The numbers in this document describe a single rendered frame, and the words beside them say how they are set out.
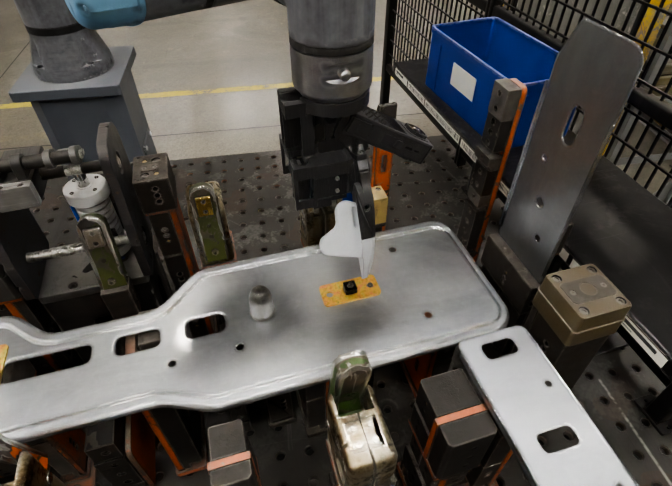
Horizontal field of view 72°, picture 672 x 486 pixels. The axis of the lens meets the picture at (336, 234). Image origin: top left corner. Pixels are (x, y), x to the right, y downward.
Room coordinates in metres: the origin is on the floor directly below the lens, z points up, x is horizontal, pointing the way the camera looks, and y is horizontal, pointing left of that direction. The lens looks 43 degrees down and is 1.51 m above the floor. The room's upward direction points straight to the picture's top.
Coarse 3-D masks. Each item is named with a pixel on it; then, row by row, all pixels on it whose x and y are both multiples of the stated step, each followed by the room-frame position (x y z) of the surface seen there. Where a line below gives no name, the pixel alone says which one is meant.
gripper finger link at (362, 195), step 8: (360, 176) 0.38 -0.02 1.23; (368, 176) 0.38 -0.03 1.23; (360, 184) 0.38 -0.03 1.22; (368, 184) 0.38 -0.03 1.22; (352, 192) 0.39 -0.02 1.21; (360, 192) 0.37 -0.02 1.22; (368, 192) 0.37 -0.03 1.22; (360, 200) 0.37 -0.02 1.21; (368, 200) 0.37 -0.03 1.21; (360, 208) 0.37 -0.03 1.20; (368, 208) 0.37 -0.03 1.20; (360, 216) 0.37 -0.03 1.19; (368, 216) 0.36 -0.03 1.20; (360, 224) 0.36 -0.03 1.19; (368, 224) 0.36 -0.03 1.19; (360, 232) 0.36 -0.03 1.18; (368, 232) 0.36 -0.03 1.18
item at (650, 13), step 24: (504, 0) 3.16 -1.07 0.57; (528, 0) 2.92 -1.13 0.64; (552, 0) 2.68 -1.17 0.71; (600, 0) 2.31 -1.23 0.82; (624, 0) 2.16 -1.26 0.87; (552, 24) 2.61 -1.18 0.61; (576, 24) 2.42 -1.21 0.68; (648, 24) 1.94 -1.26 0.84; (648, 48) 1.94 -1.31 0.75; (576, 120) 2.18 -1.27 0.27
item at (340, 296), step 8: (344, 280) 0.44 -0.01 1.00; (352, 280) 0.43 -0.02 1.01; (360, 280) 0.44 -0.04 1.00; (368, 280) 0.44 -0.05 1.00; (320, 288) 0.43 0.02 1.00; (328, 288) 0.43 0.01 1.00; (336, 288) 0.43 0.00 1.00; (344, 288) 0.42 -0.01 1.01; (352, 288) 0.42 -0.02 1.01; (360, 288) 0.43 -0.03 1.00; (368, 288) 0.43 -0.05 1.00; (376, 288) 0.43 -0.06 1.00; (336, 296) 0.41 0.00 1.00; (344, 296) 0.41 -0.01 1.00; (352, 296) 0.41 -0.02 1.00; (360, 296) 0.41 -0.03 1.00; (368, 296) 0.41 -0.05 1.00; (328, 304) 0.40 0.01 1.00; (336, 304) 0.40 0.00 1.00
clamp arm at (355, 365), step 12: (336, 360) 0.24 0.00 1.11; (348, 360) 0.24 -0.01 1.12; (360, 360) 0.24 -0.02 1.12; (336, 372) 0.24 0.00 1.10; (348, 372) 0.23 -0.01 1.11; (360, 372) 0.23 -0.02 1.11; (336, 384) 0.23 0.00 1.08; (348, 384) 0.23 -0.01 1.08; (360, 384) 0.24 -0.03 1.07; (336, 396) 0.24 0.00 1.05; (348, 396) 0.25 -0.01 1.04; (360, 396) 0.25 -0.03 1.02; (348, 408) 0.25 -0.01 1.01; (360, 408) 0.25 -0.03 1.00
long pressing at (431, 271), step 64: (320, 256) 0.49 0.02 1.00; (384, 256) 0.49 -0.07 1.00; (448, 256) 0.49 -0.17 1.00; (0, 320) 0.37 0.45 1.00; (128, 320) 0.37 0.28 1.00; (192, 320) 0.37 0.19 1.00; (320, 320) 0.37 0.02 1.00; (384, 320) 0.37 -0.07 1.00; (448, 320) 0.37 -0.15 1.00; (0, 384) 0.28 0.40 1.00; (64, 384) 0.28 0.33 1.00; (128, 384) 0.28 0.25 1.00; (192, 384) 0.28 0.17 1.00; (256, 384) 0.28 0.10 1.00
